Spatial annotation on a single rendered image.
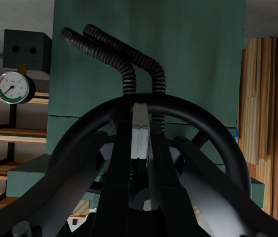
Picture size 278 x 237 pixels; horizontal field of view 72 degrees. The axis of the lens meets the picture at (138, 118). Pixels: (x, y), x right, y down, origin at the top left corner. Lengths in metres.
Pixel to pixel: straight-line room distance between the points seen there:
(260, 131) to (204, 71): 1.43
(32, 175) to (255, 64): 1.73
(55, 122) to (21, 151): 2.92
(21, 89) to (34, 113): 2.81
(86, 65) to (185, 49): 0.23
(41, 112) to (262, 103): 2.78
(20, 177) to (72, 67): 0.27
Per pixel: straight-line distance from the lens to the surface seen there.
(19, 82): 0.43
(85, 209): 0.51
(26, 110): 3.29
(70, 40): 0.37
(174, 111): 0.26
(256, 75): 1.88
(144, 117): 0.17
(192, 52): 0.48
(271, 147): 1.92
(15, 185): 0.53
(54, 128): 0.47
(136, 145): 0.16
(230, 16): 0.54
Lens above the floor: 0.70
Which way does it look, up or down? 1 degrees up
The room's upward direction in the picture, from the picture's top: 176 degrees counter-clockwise
